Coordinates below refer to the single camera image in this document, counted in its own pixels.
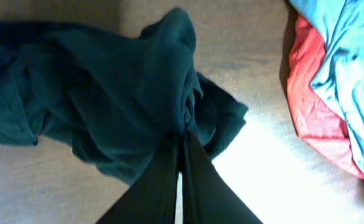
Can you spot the light blue shirt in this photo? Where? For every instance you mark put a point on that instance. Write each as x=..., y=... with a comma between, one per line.
x=340, y=80

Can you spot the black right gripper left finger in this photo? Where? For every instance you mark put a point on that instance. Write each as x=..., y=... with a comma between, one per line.
x=152, y=198

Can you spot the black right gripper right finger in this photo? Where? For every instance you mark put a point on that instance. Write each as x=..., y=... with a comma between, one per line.
x=207, y=199

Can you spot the red garment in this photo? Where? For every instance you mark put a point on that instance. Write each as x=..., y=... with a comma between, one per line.
x=315, y=122

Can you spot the dark green shirt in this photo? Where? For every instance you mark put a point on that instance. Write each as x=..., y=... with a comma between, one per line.
x=111, y=98

